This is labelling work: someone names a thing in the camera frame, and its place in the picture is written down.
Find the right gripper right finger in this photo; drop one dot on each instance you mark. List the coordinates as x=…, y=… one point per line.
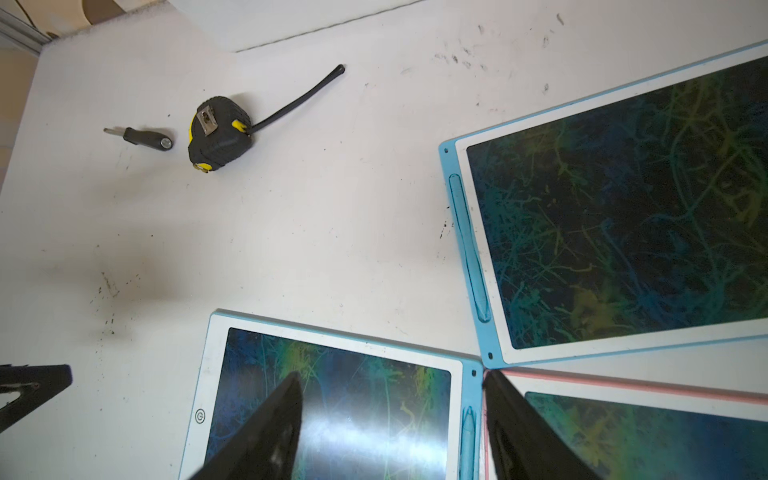
x=522, y=444

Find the pink writing tablet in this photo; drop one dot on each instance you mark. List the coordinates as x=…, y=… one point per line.
x=633, y=429

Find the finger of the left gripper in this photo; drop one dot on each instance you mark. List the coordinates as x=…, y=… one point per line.
x=29, y=387

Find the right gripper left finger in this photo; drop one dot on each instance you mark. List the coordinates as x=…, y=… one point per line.
x=266, y=445

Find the blue writing tablet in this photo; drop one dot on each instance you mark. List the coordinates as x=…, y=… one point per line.
x=372, y=409
x=631, y=220

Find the blue stylus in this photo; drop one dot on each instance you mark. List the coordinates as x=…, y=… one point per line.
x=467, y=446
x=477, y=289

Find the black yellow tape measure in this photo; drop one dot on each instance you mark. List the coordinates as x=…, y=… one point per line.
x=222, y=131

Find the small black screwdriver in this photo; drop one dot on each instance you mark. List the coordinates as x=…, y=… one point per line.
x=150, y=139

